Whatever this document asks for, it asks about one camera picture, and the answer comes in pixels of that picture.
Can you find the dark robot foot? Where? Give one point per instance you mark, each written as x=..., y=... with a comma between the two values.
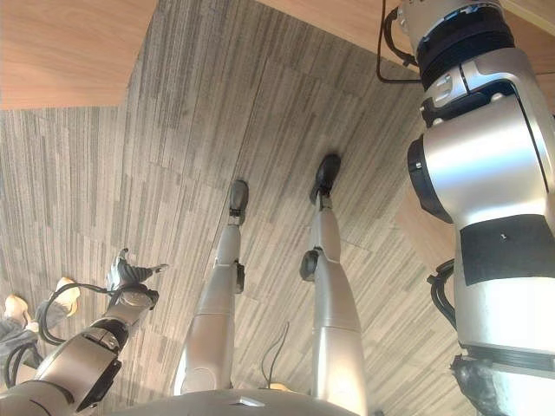
x=239, y=196
x=327, y=173

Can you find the silver right robot leg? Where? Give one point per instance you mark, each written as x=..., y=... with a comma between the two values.
x=334, y=312

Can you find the person's leg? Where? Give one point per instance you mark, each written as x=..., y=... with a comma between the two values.
x=11, y=336
x=52, y=315

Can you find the silver left robot leg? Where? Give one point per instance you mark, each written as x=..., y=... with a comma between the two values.
x=212, y=303

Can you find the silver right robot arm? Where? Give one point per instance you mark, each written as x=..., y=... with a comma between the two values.
x=485, y=173

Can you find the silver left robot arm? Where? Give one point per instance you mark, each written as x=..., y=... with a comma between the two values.
x=73, y=368

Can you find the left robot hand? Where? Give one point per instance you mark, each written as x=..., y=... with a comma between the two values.
x=130, y=275

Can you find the silver robot leg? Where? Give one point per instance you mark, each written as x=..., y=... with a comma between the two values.
x=334, y=312
x=212, y=303

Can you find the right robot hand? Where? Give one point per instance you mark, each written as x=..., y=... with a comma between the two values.
x=485, y=390

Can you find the person's beige shoe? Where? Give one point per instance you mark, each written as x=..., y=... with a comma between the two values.
x=14, y=305
x=67, y=294

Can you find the silver robot torso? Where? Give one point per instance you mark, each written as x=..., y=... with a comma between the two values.
x=234, y=403

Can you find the dark left robot foot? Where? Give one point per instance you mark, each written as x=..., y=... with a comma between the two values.
x=239, y=196

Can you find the dark right robot foot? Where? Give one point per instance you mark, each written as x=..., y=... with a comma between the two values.
x=327, y=173

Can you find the wooden office cabinet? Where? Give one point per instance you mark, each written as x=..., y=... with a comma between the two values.
x=65, y=47

